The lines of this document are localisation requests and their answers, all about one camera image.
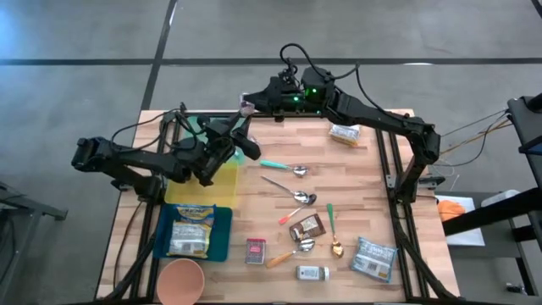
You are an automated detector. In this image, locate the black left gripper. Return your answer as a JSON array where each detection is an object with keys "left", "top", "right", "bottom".
[{"left": 185, "top": 112, "right": 263, "bottom": 187}]

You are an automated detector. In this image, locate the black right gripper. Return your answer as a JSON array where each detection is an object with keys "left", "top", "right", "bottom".
[{"left": 243, "top": 75, "right": 304, "bottom": 115}]

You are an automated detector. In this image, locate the spoon with teal handle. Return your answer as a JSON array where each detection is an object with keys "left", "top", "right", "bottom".
[{"left": 259, "top": 158, "right": 309, "bottom": 177}]

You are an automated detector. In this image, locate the yellow Maruchan ramen packet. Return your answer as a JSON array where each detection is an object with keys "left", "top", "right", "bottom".
[
  {"left": 168, "top": 219, "right": 213, "bottom": 259},
  {"left": 175, "top": 203, "right": 216, "bottom": 225},
  {"left": 329, "top": 123, "right": 362, "bottom": 147}
]

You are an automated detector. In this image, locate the plain metal spoon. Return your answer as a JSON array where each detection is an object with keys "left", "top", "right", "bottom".
[{"left": 260, "top": 175, "right": 311, "bottom": 204}]

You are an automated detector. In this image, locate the brown seasoning mix packet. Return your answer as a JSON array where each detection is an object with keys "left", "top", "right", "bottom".
[{"left": 289, "top": 213, "right": 327, "bottom": 242}]

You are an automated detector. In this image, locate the blue grey ramen packet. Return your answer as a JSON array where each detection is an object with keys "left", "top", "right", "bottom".
[{"left": 350, "top": 236, "right": 399, "bottom": 284}]

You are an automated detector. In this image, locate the teal green plastic bin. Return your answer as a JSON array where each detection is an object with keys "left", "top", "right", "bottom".
[{"left": 181, "top": 114, "right": 250, "bottom": 166}]

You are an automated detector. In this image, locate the yellow plastic bin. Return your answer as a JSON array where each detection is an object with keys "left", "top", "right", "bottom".
[{"left": 163, "top": 160, "right": 241, "bottom": 208}]

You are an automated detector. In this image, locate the blue plastic bin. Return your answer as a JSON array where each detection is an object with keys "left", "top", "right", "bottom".
[{"left": 152, "top": 202, "right": 234, "bottom": 263}]

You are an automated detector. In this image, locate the red spice box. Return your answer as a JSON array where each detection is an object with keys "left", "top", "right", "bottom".
[{"left": 245, "top": 237, "right": 267, "bottom": 265}]

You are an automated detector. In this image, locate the peach plastic bowl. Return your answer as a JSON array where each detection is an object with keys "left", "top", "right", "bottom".
[{"left": 156, "top": 258, "right": 206, "bottom": 305}]

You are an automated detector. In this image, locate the orange cloth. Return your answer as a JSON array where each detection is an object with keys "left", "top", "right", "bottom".
[{"left": 437, "top": 199, "right": 467, "bottom": 223}]

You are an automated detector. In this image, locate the black metal stand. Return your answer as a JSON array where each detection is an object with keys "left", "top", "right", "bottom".
[{"left": 0, "top": 180, "right": 69, "bottom": 305}]

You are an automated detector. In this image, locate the white paper sheet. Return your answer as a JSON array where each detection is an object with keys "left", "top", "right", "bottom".
[{"left": 434, "top": 194, "right": 486, "bottom": 247}]

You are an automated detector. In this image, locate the black metal beam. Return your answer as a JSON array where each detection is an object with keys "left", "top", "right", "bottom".
[{"left": 442, "top": 187, "right": 542, "bottom": 237}]

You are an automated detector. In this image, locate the white plastic container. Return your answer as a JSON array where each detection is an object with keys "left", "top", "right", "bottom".
[{"left": 480, "top": 189, "right": 521, "bottom": 208}]

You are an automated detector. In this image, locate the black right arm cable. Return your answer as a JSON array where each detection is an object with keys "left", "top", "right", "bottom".
[{"left": 278, "top": 42, "right": 424, "bottom": 128}]

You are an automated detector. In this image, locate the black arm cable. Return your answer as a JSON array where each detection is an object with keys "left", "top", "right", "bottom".
[
  {"left": 110, "top": 101, "right": 204, "bottom": 153},
  {"left": 278, "top": 42, "right": 424, "bottom": 128}
]

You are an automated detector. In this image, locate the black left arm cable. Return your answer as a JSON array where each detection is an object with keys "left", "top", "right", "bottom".
[{"left": 110, "top": 101, "right": 204, "bottom": 153}]

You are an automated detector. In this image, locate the spoon with orange handle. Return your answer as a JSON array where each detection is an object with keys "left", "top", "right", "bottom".
[{"left": 278, "top": 193, "right": 318, "bottom": 225}]

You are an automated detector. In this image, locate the black table frame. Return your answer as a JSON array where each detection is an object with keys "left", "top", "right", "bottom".
[{"left": 99, "top": 108, "right": 461, "bottom": 305}]

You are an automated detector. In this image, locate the spoon with yellow handle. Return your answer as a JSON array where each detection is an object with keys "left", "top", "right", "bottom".
[{"left": 265, "top": 238, "right": 317, "bottom": 269}]

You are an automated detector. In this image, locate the gold spoon green handle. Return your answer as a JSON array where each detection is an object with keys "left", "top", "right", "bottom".
[{"left": 325, "top": 202, "right": 345, "bottom": 259}]

